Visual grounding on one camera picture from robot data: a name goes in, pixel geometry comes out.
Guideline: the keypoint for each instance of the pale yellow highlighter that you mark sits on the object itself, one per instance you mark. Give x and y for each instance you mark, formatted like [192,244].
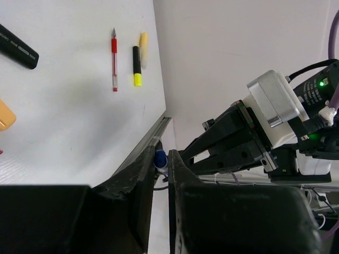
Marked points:
[143,47]

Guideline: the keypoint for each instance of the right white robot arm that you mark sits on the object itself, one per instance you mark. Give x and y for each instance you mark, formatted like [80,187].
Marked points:
[316,87]

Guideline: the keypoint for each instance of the black yellow highlighter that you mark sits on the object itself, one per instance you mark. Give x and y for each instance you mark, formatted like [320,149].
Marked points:
[137,76]

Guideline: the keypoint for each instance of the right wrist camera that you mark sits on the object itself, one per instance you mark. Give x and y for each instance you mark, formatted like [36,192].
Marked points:
[274,103]

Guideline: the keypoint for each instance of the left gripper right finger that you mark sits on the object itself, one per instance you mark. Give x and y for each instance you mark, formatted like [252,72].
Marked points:
[221,218]

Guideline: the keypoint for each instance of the black orange highlighter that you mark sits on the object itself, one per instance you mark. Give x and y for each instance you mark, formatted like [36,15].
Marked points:
[17,50]

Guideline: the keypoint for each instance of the red gel pen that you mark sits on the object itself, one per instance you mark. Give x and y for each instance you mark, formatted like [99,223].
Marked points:
[114,60]

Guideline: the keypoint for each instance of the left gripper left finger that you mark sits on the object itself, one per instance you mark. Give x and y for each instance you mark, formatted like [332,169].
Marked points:
[113,217]

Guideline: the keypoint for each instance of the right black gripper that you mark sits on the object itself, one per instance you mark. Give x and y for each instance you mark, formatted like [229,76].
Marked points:
[240,143]

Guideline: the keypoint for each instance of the blue ballpoint pen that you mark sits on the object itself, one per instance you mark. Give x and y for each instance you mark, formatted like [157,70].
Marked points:
[161,165]

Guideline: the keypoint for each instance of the orange pastel highlighter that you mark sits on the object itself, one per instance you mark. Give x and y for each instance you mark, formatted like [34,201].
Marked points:
[7,117]

